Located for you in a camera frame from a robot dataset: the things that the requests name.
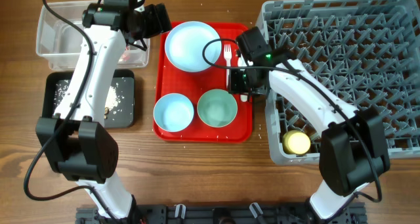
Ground green bowl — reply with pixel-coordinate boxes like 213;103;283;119
197;89;238;128

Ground red snack wrapper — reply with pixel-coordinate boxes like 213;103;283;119
119;53;130;62

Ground light blue bowl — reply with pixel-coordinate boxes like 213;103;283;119
153;93;194;133

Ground yellow plastic cup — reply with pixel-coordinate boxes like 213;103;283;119
282;130;311;155

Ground food scraps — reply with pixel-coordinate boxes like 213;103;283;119
52;78;125;115

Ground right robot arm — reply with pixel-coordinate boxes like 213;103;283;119
232;45;390;223

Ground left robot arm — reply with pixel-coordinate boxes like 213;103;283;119
35;0;172;223

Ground black waste tray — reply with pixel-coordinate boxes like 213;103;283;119
41;69;135;129

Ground grey dishwasher rack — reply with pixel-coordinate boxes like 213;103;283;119
257;0;419;158

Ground white plastic spoon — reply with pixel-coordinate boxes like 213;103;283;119
238;56;248;102

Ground white plastic fork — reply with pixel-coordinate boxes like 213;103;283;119
223;44;232;88

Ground light blue plate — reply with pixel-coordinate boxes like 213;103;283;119
165;21;220;72

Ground red serving tray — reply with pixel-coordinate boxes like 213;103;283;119
153;34;253;143

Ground clear plastic bin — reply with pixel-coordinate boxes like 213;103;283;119
35;0;150;71

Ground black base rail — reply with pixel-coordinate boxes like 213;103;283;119
75;203;368;224

